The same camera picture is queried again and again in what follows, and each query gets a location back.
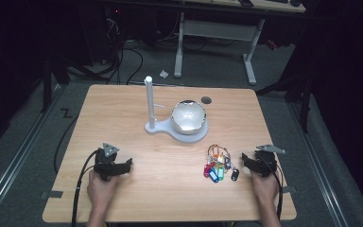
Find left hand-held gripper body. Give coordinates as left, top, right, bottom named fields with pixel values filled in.
left=93, top=142, right=121, bottom=183

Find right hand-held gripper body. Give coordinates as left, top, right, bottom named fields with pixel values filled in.
left=252, top=144, right=286, bottom=179

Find person's right hand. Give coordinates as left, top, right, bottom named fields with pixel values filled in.
left=250, top=169, right=280, bottom=210

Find person's left hand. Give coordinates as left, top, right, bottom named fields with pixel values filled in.
left=86, top=170, right=121, bottom=213

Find bunch of coloured key tags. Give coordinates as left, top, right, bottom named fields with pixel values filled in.
left=202, top=144, right=241, bottom=184

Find white stand with pole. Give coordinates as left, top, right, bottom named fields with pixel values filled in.
left=144, top=75, right=210, bottom=145

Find shiny metal bowl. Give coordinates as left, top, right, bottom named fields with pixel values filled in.
left=170, top=99, right=208, bottom=136

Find white-framed background desk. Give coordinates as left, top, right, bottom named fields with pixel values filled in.
left=157, top=0, right=307, bottom=87

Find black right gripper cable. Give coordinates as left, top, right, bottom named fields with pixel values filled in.
left=261, top=156, right=285, bottom=220

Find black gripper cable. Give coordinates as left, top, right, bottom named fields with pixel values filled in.
left=71, top=148, right=99, bottom=227
left=261, top=156, right=285, bottom=220

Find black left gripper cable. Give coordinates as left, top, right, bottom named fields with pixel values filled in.
left=71, top=148, right=99, bottom=227

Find black cable under table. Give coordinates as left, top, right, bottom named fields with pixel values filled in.
left=53, top=113, right=80, bottom=175

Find metal floor rail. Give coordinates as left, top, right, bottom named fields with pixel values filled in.
left=0, top=83, right=64, bottom=221
left=287, top=100, right=351, bottom=227

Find black floor cables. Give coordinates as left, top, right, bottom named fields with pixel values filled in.
left=65, top=9, right=183, bottom=86

